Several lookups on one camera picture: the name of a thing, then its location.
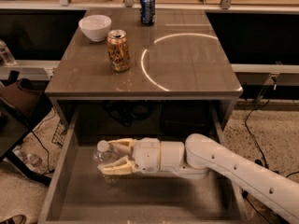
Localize black cables under cabinet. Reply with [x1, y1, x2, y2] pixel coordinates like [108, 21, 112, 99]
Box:
[102, 100, 155, 129]

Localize grey open top drawer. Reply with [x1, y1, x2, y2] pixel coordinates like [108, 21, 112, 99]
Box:
[38, 105, 248, 224]

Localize plastic bottle on floor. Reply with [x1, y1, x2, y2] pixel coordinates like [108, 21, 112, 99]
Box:
[14, 149, 46, 175]

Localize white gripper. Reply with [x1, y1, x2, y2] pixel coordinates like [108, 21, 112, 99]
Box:
[97, 138, 161, 175]

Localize black cable on floor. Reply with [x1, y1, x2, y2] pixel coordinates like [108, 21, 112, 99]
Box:
[243, 100, 271, 170]
[30, 107, 58, 175]

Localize black cable on right floor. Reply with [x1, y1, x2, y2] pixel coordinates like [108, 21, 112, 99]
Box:
[243, 100, 271, 170]

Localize blue soda can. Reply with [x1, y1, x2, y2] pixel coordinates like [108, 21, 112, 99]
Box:
[140, 0, 155, 25]

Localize black cable on left floor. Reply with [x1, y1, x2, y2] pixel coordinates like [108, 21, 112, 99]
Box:
[30, 107, 58, 175]

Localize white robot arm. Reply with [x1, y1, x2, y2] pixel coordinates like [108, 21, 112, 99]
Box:
[95, 133, 299, 224]

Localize clear bottle on left shelf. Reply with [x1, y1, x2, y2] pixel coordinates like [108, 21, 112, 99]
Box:
[0, 40, 17, 65]

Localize white ceramic bowl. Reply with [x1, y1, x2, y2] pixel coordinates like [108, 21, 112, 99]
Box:
[78, 15, 112, 42]

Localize dark brown chair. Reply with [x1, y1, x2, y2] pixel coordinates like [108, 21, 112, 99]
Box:
[0, 70, 52, 186]

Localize wire mesh basket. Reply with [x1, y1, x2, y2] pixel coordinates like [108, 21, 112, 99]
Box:
[51, 121, 67, 147]

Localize gold soda can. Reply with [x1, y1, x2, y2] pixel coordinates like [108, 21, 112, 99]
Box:
[107, 30, 130, 72]

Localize clear plastic water bottle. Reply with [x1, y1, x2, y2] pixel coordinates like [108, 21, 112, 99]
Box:
[93, 140, 120, 187]

